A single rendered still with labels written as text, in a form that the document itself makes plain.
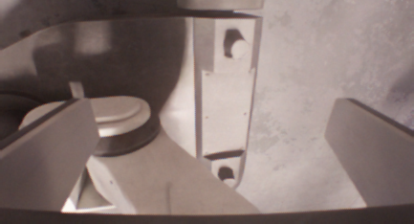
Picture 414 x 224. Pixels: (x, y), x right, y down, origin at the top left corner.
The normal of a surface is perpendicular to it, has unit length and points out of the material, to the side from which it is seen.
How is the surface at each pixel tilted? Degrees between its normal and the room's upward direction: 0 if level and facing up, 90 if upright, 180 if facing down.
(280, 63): 0
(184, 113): 0
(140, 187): 90
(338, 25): 0
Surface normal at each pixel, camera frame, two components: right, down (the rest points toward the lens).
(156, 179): 0.00, -0.88
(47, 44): 0.22, 0.47
